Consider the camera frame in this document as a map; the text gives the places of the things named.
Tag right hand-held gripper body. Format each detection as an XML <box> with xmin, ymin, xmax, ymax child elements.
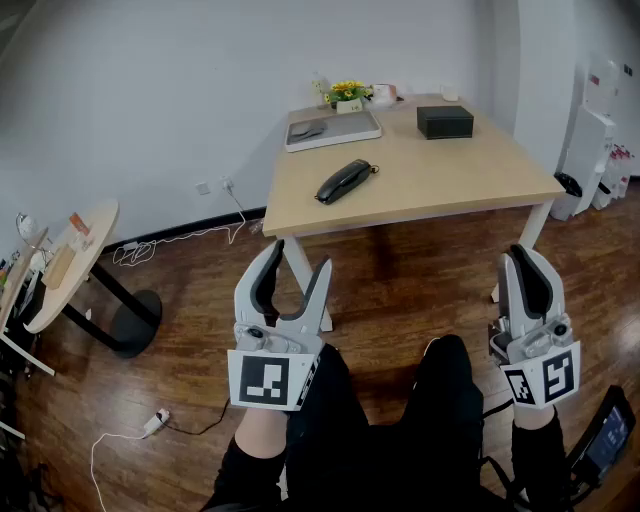
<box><xmin>488</xmin><ymin>310</ymin><xmax>583</xmax><ymax>412</ymax></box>

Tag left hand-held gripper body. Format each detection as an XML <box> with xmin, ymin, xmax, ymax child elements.
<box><xmin>227</xmin><ymin>319</ymin><xmax>325</xmax><ymax>413</ymax></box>

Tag person's left forearm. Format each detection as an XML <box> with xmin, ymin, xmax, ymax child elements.
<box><xmin>202</xmin><ymin>405</ymin><xmax>292</xmax><ymax>512</ymax></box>

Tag person's right forearm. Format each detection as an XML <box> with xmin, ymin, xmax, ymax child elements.
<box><xmin>509</xmin><ymin>403</ymin><xmax>569</xmax><ymax>512</ymax></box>

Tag black tablet screen device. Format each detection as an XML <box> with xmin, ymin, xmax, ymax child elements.
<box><xmin>563</xmin><ymin>384</ymin><xmax>637</xmax><ymax>489</ymax></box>

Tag white power adapter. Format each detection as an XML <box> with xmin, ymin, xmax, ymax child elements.
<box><xmin>142</xmin><ymin>408</ymin><xmax>172</xmax><ymax>435</ymax></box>

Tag person's legs in black trousers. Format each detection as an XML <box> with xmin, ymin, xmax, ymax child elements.
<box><xmin>279</xmin><ymin>333</ymin><xmax>516</xmax><ymax>512</ymax></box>

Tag white water dispenser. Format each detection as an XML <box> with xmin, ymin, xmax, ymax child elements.
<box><xmin>563</xmin><ymin>103</ymin><xmax>618</xmax><ymax>212</ymax></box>

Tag round wooden table black base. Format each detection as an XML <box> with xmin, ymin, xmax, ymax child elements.
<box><xmin>22</xmin><ymin>198</ymin><xmax>164</xmax><ymax>360</ymax></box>

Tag grey folded cloth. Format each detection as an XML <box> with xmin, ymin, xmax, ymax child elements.
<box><xmin>289</xmin><ymin>119</ymin><xmax>329</xmax><ymax>142</ymax></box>

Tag black rectangular box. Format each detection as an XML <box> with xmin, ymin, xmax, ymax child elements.
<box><xmin>416</xmin><ymin>104</ymin><xmax>476</xmax><ymax>141</ymax></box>

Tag white tray with grey mat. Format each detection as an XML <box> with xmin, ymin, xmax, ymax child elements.
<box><xmin>284</xmin><ymin>109</ymin><xmax>383</xmax><ymax>154</ymax></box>

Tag light wooden box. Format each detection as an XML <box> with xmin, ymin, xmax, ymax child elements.
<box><xmin>41</xmin><ymin>244</ymin><xmax>77</xmax><ymax>291</ymax></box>

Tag white plastic bottle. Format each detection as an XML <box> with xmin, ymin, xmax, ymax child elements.
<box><xmin>310</xmin><ymin>71</ymin><xmax>332</xmax><ymax>110</ymax></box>

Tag potted yellow sunflowers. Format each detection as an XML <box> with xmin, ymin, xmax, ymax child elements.
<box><xmin>323</xmin><ymin>79</ymin><xmax>375</xmax><ymax>116</ymax></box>

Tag white and orange tissue box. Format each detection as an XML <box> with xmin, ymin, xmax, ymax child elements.
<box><xmin>371</xmin><ymin>82</ymin><xmax>400</xmax><ymax>108</ymax></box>

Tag white framed wooden desk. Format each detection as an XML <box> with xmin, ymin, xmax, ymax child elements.
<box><xmin>0</xmin><ymin>226</ymin><xmax>57</xmax><ymax>378</ymax></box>

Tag small silver desk lamp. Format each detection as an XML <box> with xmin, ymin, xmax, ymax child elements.
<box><xmin>14</xmin><ymin>211</ymin><xmax>37</xmax><ymax>240</ymax></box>

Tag long white cable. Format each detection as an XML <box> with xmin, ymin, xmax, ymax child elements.
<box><xmin>111</xmin><ymin>188</ymin><xmax>250</xmax><ymax>269</ymax></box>

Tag thin black floor cable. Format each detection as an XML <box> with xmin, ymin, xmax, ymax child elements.
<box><xmin>163</xmin><ymin>396</ymin><xmax>232</xmax><ymax>437</ymax></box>

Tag thin white floor cable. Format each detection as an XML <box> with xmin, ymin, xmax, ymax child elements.
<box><xmin>88</xmin><ymin>429</ymin><xmax>151</xmax><ymax>512</ymax></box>

